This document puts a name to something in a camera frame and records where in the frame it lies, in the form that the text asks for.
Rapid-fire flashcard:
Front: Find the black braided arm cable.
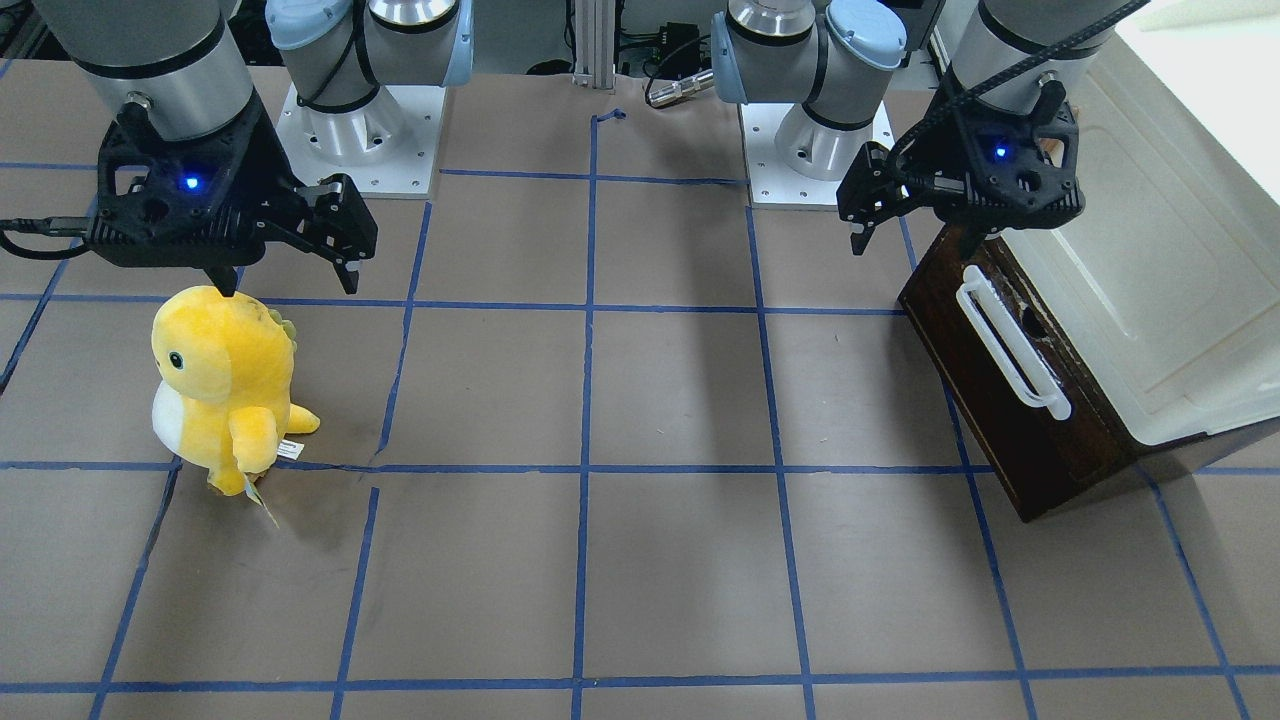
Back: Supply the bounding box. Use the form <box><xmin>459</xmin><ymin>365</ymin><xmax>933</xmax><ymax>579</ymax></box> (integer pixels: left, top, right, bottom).
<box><xmin>886</xmin><ymin>0</ymin><xmax>1151</xmax><ymax>170</ymax></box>

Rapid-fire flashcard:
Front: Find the yellow plush dinosaur toy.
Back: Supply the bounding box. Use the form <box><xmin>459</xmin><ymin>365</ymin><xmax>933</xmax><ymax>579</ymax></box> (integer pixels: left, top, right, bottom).
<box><xmin>151</xmin><ymin>284</ymin><xmax>320</xmax><ymax>507</ymax></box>

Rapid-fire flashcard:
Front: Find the aluminium profile post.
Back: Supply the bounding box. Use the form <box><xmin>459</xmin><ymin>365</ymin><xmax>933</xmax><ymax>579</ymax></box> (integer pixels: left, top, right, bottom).
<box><xmin>572</xmin><ymin>0</ymin><xmax>617</xmax><ymax>94</ymax></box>

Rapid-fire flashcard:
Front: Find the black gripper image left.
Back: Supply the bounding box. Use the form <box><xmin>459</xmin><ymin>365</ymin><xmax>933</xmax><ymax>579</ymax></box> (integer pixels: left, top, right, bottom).
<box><xmin>84</xmin><ymin>92</ymin><xmax>378</xmax><ymax>296</ymax></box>

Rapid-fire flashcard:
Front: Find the silver cable connector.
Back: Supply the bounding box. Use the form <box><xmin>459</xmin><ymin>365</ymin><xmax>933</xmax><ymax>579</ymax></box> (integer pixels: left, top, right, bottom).
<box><xmin>644</xmin><ymin>69</ymin><xmax>716</xmax><ymax>110</ymax></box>

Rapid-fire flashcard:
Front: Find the dark wooden drawer white handle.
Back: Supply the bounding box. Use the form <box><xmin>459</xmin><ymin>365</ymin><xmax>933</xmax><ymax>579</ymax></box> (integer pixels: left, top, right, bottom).
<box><xmin>899</xmin><ymin>225</ymin><xmax>1216</xmax><ymax>521</ymax></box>

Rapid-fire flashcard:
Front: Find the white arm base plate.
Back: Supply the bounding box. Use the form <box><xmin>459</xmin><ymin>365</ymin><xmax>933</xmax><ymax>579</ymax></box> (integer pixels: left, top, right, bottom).
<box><xmin>276</xmin><ymin>85</ymin><xmax>447</xmax><ymax>200</ymax></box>
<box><xmin>739</xmin><ymin>102</ymin><xmax>893</xmax><ymax>211</ymax></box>

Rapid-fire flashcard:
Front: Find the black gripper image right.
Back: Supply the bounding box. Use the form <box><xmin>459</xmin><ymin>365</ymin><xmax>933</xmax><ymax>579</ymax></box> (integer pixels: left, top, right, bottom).
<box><xmin>836</xmin><ymin>76</ymin><xmax>1085</xmax><ymax>256</ymax></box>

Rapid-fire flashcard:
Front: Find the black cable image left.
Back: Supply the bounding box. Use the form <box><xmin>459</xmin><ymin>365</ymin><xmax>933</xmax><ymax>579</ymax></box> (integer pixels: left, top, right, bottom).
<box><xmin>1</xmin><ymin>217</ymin><xmax>90</xmax><ymax>263</ymax></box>

